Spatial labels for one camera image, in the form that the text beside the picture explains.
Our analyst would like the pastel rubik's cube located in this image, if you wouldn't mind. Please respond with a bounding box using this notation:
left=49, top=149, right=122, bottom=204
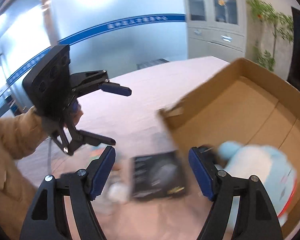
left=90, top=147, right=105, bottom=161

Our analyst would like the blue plush toy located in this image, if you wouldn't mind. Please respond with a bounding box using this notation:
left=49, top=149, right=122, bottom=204
left=216, top=141, right=297, bottom=225

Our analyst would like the white earbuds case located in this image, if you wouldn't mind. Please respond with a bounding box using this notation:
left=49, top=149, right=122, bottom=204
left=108, top=181, right=129, bottom=204

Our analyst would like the black charger box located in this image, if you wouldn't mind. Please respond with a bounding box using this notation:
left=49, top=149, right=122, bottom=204
left=132, top=151, right=187, bottom=202

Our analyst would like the left forearm tan jacket sleeve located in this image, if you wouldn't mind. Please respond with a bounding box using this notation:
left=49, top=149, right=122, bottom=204
left=0, top=106, right=48, bottom=160

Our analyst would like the person's left hand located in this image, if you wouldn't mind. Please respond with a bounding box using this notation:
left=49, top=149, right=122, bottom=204
left=70, top=101, right=83, bottom=126

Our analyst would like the cardboard box tray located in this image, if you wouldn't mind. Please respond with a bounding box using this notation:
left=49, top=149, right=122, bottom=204
left=159, top=58, right=300, bottom=237

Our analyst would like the grey metal glass-door cabinet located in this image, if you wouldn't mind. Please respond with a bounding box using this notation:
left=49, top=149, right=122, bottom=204
left=185, top=0, right=247, bottom=62

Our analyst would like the green potted plant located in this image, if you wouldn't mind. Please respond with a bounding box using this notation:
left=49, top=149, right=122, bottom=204
left=247, top=0, right=294, bottom=72

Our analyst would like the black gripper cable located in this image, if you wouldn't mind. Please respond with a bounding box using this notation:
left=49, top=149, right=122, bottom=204
left=46, top=137, right=53, bottom=170

